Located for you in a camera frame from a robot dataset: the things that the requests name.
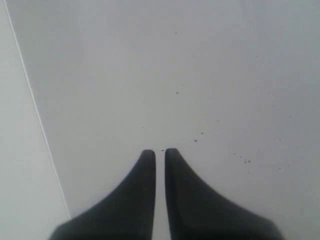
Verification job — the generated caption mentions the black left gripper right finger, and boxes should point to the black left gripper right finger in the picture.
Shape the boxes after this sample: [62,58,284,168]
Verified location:
[165,148,280,240]

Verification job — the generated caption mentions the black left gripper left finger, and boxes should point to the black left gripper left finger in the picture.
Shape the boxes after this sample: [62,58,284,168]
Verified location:
[50,150,156,240]

